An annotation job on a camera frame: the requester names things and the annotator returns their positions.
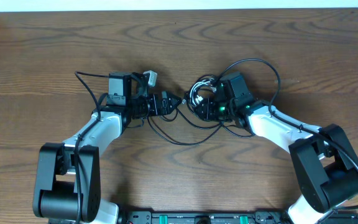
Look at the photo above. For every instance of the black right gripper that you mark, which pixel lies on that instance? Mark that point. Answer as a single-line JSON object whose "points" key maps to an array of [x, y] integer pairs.
{"points": [[206, 114]]}

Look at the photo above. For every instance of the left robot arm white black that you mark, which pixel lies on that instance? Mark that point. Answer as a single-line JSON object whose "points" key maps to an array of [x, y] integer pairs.
{"points": [[68, 183]]}

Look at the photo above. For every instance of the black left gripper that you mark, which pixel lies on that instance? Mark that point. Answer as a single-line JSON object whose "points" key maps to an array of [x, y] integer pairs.
{"points": [[165, 102]]}

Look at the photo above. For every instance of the black base rail green clamps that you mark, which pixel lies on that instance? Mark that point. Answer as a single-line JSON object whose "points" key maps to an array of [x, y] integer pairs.
{"points": [[258, 217]]}

